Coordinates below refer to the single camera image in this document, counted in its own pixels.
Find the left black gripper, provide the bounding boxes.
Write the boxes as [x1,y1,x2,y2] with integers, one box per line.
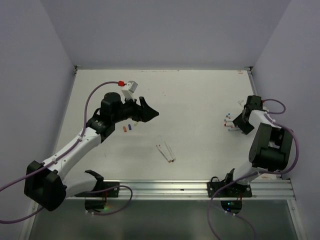
[112,94,159,123]

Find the orange marker pen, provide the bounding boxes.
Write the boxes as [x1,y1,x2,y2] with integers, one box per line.
[156,145,172,163]

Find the yellow marker pen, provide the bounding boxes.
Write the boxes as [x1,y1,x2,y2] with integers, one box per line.
[164,142,176,162]

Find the light blue capped marker pen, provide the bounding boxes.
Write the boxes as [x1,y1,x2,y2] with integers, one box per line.
[228,128,238,132]

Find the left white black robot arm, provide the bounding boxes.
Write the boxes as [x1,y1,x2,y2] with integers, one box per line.
[24,92,159,211]

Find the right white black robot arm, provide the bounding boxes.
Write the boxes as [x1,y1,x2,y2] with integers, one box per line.
[222,95,294,197]

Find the right controller box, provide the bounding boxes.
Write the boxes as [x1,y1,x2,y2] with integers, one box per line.
[220,200,243,215]

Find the controller box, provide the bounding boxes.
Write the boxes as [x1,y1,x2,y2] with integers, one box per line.
[84,199,110,213]
[220,200,243,215]

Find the left controller box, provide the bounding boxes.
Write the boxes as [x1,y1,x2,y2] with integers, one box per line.
[84,199,110,213]

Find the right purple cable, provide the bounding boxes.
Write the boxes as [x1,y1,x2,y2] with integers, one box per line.
[207,98,300,240]

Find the purple cable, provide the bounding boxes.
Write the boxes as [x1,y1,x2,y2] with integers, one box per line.
[207,98,300,240]
[0,80,133,224]

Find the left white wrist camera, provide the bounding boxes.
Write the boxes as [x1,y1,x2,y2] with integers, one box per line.
[121,81,138,100]

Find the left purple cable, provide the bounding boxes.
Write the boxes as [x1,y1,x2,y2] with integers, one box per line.
[0,80,133,224]

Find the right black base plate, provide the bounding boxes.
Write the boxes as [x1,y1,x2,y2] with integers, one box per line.
[206,176,253,198]

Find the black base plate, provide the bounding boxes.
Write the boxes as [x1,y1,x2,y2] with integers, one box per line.
[75,181,120,198]
[206,176,253,198]

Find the aluminium mounting rail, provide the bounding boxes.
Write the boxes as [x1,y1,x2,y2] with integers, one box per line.
[31,178,296,200]

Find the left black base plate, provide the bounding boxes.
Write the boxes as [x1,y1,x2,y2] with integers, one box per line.
[75,181,120,198]

